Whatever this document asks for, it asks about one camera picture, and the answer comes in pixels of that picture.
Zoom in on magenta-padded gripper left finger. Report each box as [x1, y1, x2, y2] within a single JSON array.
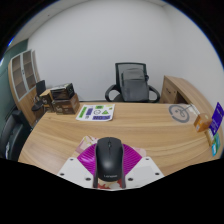
[[56, 143, 99, 189]]

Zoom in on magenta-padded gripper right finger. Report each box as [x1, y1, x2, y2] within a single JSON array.
[[121, 143, 165, 189]]

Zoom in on black computer mouse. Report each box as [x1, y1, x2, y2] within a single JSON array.
[[94, 136, 125, 183]]

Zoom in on white leaflet with coloured print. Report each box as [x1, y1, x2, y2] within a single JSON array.
[[75, 103, 116, 122]]

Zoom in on dark brown cardboard box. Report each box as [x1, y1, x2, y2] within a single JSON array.
[[51, 93, 81, 116]]

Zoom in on large black leather chair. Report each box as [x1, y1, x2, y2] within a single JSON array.
[[0, 109, 33, 161]]

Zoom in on small tan box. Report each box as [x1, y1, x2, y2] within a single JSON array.
[[204, 128, 214, 148]]

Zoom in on orange-brown cardboard box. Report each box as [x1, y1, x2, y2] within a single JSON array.
[[193, 112, 213, 134]]

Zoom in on small brown cardboard box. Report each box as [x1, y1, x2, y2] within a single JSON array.
[[39, 88, 55, 113]]

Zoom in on white paper sheet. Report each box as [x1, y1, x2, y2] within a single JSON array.
[[189, 103, 201, 116]]

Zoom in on black cardboard box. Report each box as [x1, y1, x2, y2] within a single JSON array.
[[49, 82, 76, 101]]

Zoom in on grey backpack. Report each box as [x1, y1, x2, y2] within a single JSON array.
[[120, 68, 150, 103]]

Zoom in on black mesh office chair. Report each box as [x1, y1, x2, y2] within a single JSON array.
[[104, 62, 161, 103]]

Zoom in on small black swivel chair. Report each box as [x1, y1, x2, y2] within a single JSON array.
[[31, 79, 48, 113]]

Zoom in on purple hanging package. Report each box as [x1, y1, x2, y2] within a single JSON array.
[[208, 101, 224, 137]]

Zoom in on wooden shelf unit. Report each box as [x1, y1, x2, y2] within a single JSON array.
[[8, 49, 43, 127]]

